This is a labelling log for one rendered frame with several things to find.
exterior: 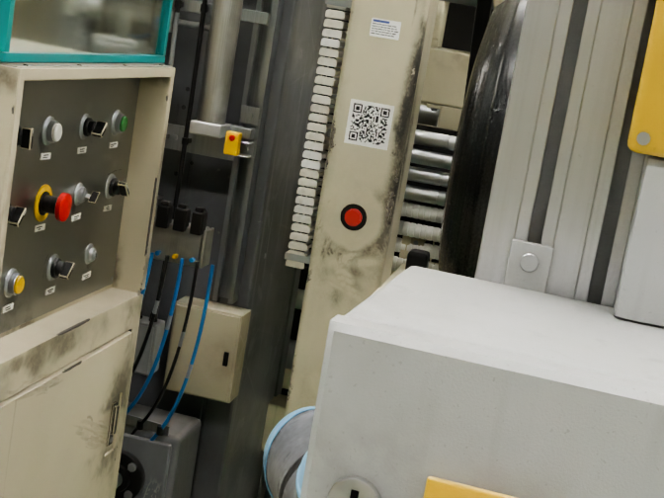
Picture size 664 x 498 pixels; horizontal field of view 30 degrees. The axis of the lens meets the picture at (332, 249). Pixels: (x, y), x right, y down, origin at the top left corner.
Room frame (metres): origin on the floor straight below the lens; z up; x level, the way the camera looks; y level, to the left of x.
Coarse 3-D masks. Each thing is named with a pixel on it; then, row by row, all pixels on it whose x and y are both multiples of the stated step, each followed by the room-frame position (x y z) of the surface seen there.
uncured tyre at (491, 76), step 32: (512, 0) 2.03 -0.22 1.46; (512, 32) 1.93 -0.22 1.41; (480, 64) 1.93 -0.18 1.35; (512, 64) 1.89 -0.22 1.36; (480, 96) 1.89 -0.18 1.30; (480, 128) 1.86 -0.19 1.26; (480, 160) 1.84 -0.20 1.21; (448, 192) 1.90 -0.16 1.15; (480, 192) 1.84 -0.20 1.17; (448, 224) 1.89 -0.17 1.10; (480, 224) 1.84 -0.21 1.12; (448, 256) 1.91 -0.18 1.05
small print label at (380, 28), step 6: (372, 18) 2.09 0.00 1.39; (372, 24) 2.09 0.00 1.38; (378, 24) 2.09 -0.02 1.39; (384, 24) 2.08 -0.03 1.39; (390, 24) 2.08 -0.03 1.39; (396, 24) 2.08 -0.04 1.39; (372, 30) 2.09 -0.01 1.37; (378, 30) 2.09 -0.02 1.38; (384, 30) 2.08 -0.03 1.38; (390, 30) 2.08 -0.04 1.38; (396, 30) 2.08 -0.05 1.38; (378, 36) 2.09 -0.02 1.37; (384, 36) 2.08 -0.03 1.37; (390, 36) 2.08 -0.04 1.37; (396, 36) 2.08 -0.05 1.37
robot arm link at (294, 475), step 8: (304, 456) 1.20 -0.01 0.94; (296, 464) 1.25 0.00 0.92; (304, 464) 1.19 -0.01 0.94; (288, 472) 1.25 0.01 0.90; (296, 472) 1.24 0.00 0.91; (288, 480) 1.24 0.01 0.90; (296, 480) 1.19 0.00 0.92; (288, 488) 1.23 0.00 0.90; (296, 488) 1.18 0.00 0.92; (280, 496) 1.25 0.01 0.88; (288, 496) 1.22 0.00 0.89; (296, 496) 1.18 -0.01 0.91
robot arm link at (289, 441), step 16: (288, 416) 1.37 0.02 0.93; (304, 416) 1.36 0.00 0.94; (272, 432) 1.36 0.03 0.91; (288, 432) 1.33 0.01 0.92; (304, 432) 1.31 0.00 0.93; (272, 448) 1.33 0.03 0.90; (288, 448) 1.30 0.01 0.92; (304, 448) 1.28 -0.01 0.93; (272, 464) 1.31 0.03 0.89; (288, 464) 1.27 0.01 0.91; (272, 480) 1.30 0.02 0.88; (272, 496) 1.33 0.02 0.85
